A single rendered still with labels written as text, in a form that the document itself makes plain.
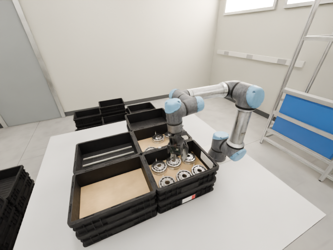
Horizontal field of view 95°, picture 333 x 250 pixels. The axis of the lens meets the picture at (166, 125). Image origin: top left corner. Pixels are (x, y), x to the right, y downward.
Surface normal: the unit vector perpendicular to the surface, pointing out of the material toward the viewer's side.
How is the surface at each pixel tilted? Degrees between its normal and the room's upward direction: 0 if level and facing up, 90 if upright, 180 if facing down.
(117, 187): 0
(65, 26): 90
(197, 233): 0
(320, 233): 0
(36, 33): 90
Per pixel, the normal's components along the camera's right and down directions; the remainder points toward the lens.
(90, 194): -0.01, -0.85
